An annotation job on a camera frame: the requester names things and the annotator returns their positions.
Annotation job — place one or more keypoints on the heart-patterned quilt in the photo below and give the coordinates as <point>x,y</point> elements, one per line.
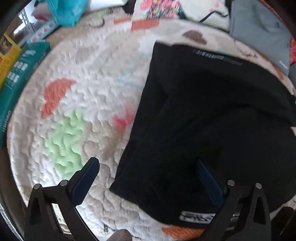
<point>92,92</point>

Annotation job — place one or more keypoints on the pastel paint box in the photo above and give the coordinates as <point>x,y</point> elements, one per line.
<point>42,31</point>

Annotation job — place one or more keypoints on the green box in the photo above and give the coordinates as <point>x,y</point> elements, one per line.
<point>20,76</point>

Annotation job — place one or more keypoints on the white pillow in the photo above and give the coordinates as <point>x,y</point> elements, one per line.
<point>106,4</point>

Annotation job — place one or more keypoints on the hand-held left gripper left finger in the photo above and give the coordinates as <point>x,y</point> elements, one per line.
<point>84,179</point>

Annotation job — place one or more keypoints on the yellow box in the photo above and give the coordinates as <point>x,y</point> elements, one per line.
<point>7,60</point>

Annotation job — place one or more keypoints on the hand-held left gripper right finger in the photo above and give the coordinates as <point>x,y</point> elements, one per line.
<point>209,183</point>

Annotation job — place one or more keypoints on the floral silhouette pillow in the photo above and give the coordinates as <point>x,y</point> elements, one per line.
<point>161,7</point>

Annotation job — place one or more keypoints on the large grey laptop bag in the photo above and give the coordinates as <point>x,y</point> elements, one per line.
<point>259,30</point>

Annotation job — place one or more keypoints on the teal star towel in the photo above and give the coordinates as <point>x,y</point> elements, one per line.
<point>67,10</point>

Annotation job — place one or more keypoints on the red floral cloth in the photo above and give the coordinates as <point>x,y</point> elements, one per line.
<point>293,49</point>

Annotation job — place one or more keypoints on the black pants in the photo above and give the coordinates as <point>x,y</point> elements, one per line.
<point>196,111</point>

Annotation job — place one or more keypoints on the black cloth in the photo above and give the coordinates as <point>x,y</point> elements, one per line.
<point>129,5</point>

